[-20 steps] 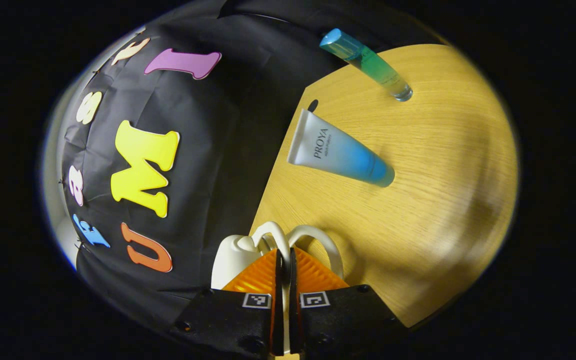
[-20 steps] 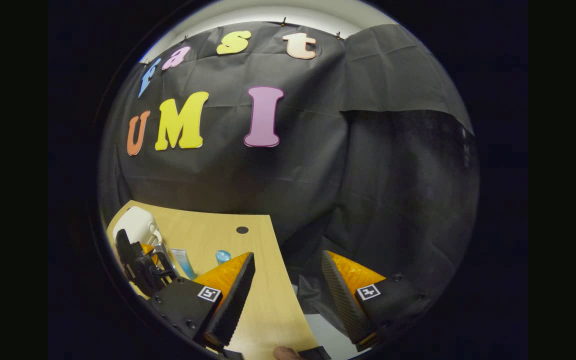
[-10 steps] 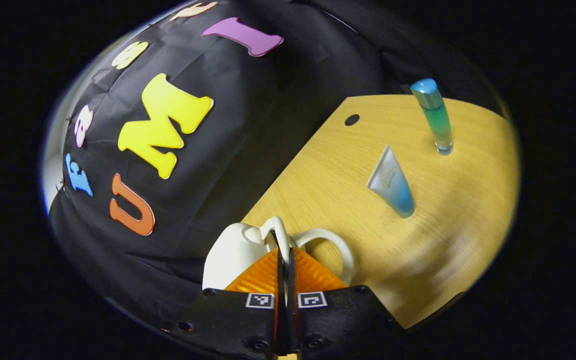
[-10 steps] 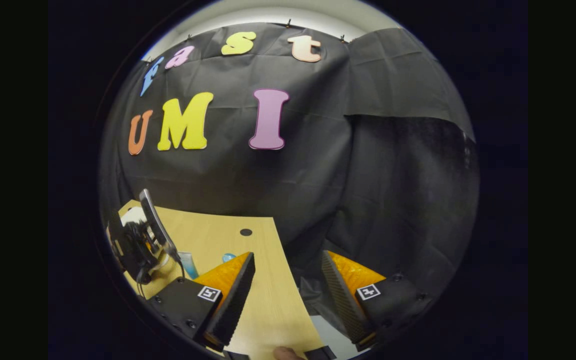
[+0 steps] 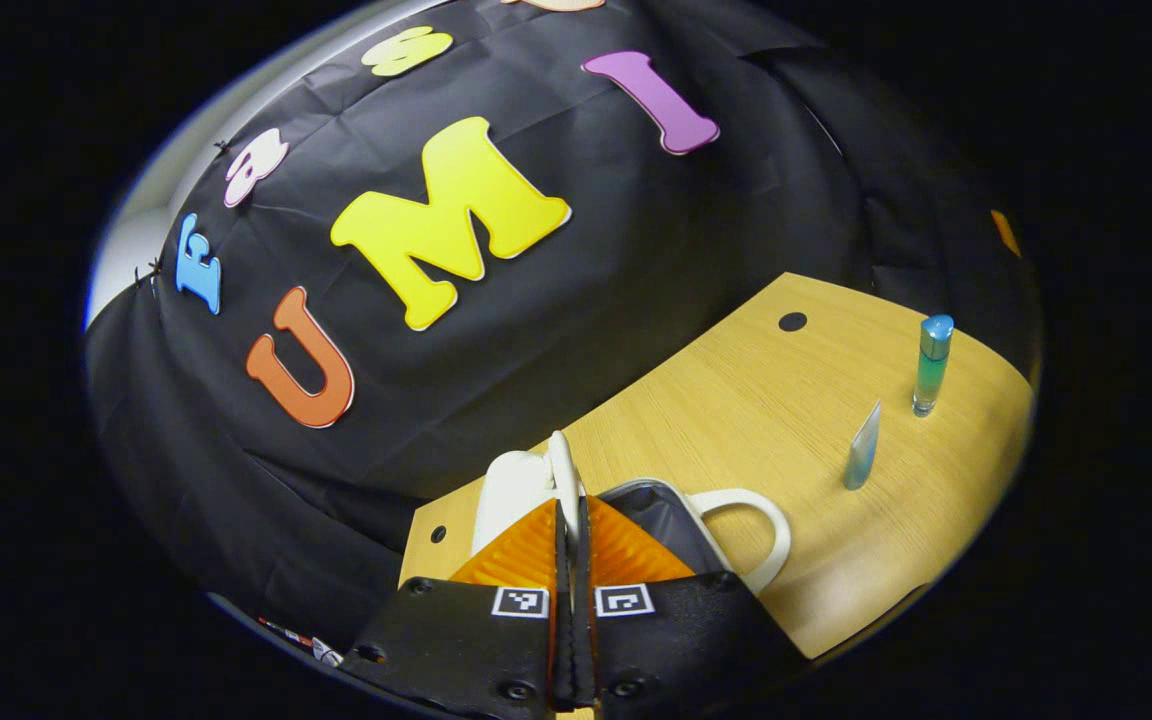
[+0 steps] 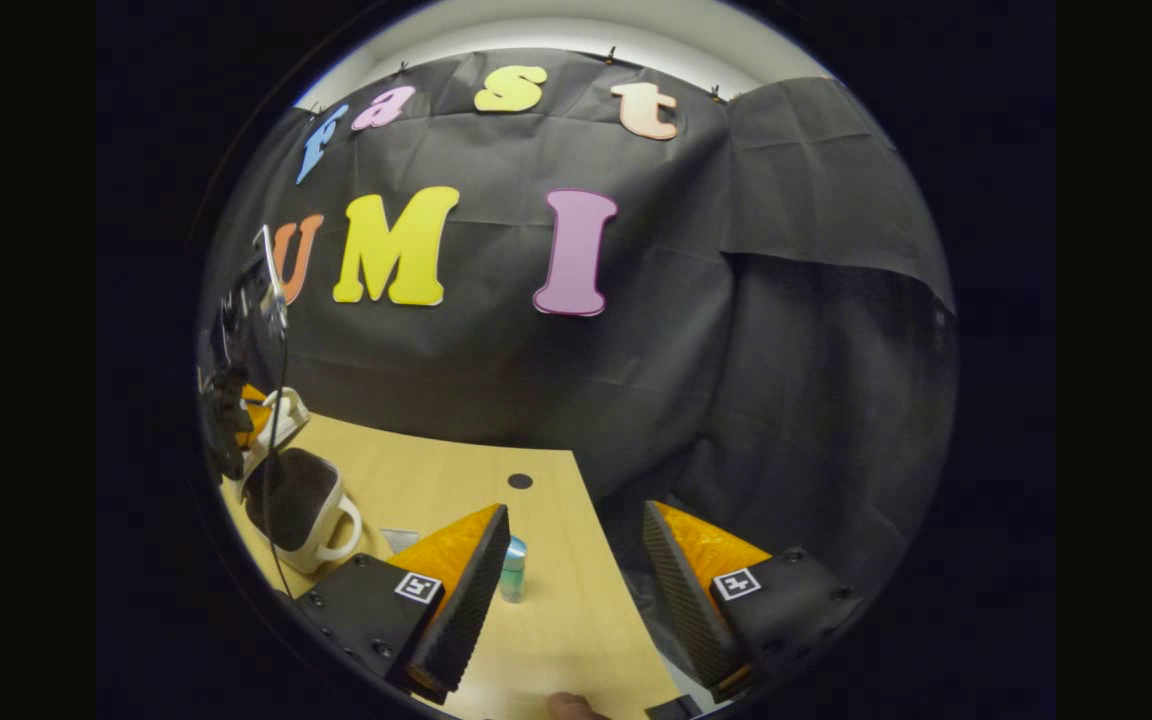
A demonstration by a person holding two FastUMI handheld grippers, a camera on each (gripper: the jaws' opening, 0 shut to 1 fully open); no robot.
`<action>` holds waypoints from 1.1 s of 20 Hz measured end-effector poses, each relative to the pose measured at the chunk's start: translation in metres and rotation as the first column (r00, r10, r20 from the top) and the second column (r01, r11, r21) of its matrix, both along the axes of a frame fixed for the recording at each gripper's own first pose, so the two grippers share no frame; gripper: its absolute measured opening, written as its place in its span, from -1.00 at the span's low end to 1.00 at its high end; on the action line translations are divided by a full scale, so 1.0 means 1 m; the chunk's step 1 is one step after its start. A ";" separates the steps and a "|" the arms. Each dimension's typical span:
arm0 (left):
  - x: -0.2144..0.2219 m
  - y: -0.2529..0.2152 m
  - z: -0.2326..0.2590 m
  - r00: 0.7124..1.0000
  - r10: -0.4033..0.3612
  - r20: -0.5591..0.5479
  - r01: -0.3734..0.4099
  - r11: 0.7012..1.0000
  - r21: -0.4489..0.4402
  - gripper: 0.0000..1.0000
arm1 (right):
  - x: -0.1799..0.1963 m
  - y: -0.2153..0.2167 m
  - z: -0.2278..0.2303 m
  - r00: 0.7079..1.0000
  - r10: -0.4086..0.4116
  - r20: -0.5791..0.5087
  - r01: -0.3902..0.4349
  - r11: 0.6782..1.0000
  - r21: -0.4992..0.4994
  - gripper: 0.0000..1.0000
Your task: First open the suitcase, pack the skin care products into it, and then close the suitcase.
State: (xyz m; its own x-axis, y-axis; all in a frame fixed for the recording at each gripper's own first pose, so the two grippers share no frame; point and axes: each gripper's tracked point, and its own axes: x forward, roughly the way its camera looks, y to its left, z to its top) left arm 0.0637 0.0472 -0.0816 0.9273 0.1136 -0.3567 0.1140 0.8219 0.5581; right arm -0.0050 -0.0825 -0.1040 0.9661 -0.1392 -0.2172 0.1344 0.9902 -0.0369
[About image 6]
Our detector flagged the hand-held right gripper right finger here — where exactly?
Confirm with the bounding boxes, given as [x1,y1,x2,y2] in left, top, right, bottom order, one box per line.
[642,499,867,704]

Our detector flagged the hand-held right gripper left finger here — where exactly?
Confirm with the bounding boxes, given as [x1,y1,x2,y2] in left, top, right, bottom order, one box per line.
[294,503,513,704]

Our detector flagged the blue skin care bottle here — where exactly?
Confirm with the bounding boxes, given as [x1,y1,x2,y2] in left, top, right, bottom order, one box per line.
[499,536,528,604]

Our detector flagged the white suitcase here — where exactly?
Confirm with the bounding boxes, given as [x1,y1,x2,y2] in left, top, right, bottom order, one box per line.
[236,387,365,577]

